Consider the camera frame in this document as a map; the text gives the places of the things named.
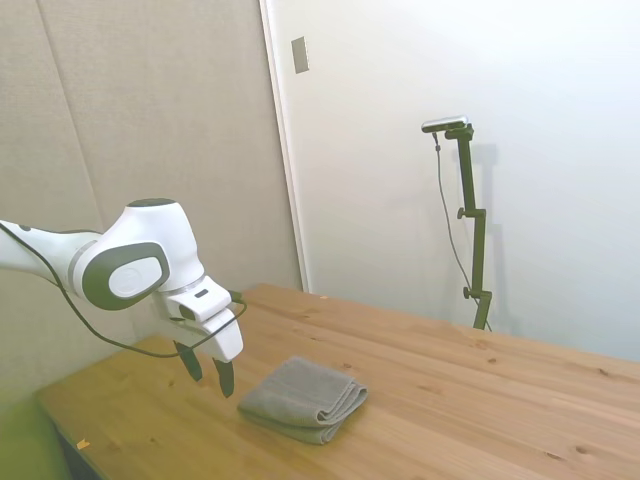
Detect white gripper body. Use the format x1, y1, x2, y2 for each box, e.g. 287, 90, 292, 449
152, 292, 245, 363

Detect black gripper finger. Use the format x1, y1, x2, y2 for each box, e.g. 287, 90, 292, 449
173, 341, 204, 384
209, 356, 237, 399

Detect grey towel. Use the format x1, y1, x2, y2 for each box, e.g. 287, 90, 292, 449
236, 355, 370, 445

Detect green blurred foreground object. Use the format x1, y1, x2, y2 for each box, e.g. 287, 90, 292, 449
0, 394, 69, 480

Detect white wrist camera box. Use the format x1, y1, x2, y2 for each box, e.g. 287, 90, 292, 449
167, 277, 234, 324

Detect white vertical wall trim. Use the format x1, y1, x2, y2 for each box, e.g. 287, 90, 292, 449
258, 0, 311, 294

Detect dark green camera stand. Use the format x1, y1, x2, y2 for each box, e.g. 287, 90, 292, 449
444, 124, 494, 331

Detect grey wall plate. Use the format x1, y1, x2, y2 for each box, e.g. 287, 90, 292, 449
291, 35, 311, 75

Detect grey camera on stand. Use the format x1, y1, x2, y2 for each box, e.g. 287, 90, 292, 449
421, 115, 471, 134

